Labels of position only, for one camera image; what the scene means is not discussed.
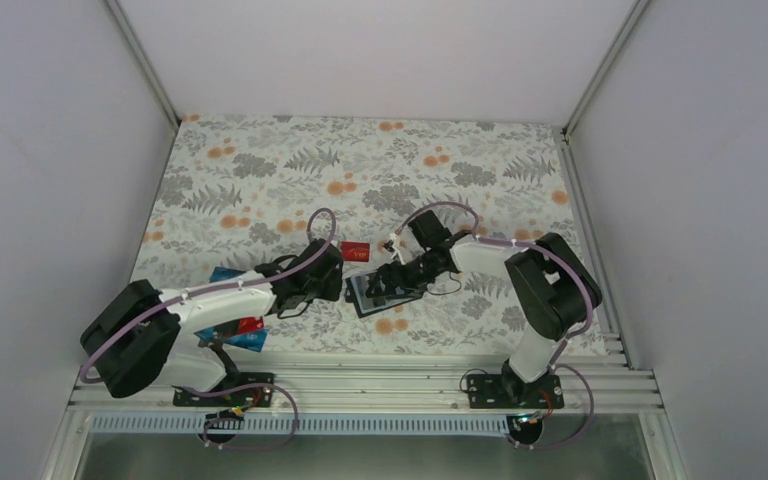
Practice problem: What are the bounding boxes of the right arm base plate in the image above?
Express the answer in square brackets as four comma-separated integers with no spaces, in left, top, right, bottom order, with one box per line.
[465,373,565,410]

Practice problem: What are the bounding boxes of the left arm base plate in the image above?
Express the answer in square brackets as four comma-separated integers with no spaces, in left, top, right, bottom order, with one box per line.
[172,372,275,409]

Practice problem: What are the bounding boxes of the blue card with chip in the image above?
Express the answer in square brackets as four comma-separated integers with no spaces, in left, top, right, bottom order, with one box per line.
[209,267,244,283]

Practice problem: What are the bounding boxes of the red card lower left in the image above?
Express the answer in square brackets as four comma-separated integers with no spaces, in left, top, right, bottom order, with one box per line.
[236,317,264,334]

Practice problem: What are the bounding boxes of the blue card far left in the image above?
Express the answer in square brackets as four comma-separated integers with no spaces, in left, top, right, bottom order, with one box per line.
[195,327,218,342]

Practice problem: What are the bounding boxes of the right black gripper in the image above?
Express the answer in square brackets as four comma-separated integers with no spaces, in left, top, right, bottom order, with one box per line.
[366,250,444,301]

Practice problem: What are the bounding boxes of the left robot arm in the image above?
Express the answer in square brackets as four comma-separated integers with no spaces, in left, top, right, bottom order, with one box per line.
[79,239,343,405]

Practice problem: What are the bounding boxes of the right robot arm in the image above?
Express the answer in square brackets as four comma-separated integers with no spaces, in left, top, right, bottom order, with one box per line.
[346,211,602,407]

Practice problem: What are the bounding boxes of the red VIP card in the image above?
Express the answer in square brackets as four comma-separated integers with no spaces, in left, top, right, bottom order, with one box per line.
[340,241,371,263]

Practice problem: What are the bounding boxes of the aluminium rail frame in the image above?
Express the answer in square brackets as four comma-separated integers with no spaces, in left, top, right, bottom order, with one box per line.
[69,349,665,415]

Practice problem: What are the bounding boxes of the black card holder wallet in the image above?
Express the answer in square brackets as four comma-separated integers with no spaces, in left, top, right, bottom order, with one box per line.
[344,271,424,318]

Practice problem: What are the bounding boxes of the blue card lower left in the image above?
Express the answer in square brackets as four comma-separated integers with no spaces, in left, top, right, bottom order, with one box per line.
[224,329,268,352]

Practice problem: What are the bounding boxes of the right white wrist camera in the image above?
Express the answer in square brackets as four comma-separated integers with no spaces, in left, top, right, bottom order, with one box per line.
[382,232,405,264]

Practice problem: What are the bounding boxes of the floral patterned table mat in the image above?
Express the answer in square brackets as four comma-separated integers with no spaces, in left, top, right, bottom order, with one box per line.
[133,114,580,355]

